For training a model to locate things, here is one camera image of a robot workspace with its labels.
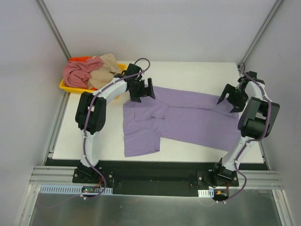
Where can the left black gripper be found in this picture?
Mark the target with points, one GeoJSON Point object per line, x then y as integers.
{"type": "Point", "coordinates": [143, 90]}

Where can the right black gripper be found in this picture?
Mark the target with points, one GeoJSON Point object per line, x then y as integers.
{"type": "Point", "coordinates": [234, 98]}

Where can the purple t shirt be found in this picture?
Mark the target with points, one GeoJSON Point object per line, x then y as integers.
{"type": "Point", "coordinates": [185, 116]}

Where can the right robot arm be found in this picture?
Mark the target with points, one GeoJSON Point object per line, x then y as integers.
{"type": "Point", "coordinates": [258, 115]}

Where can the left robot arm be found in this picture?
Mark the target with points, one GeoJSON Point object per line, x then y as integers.
{"type": "Point", "coordinates": [91, 112]}

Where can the yellow plastic bin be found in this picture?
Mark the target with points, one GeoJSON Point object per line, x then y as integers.
{"type": "Point", "coordinates": [77, 90]}

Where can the beige t shirt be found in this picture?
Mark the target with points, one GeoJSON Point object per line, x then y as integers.
{"type": "Point", "coordinates": [103, 75]}

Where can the pink t shirt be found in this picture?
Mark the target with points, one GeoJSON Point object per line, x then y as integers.
{"type": "Point", "coordinates": [77, 74]}

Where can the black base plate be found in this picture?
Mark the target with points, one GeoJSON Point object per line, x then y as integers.
{"type": "Point", "coordinates": [156, 178]}

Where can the right aluminium frame post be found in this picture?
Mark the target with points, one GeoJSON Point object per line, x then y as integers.
{"type": "Point", "coordinates": [260, 33]}

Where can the aluminium frame post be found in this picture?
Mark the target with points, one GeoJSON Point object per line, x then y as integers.
{"type": "Point", "coordinates": [260, 33]}
{"type": "Point", "coordinates": [51, 23]}

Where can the right white cable duct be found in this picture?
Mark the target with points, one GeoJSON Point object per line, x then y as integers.
{"type": "Point", "coordinates": [209, 193]}

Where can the white cable duct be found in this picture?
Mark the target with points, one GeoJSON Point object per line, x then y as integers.
{"type": "Point", "coordinates": [209, 193]}
{"type": "Point", "coordinates": [66, 189]}

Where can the aluminium front rail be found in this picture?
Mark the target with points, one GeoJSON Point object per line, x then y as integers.
{"type": "Point", "coordinates": [59, 175]}

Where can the left aluminium frame post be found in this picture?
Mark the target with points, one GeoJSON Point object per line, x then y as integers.
{"type": "Point", "coordinates": [51, 23]}

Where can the left white cable duct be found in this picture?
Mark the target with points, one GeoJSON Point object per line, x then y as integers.
{"type": "Point", "coordinates": [66, 189]}

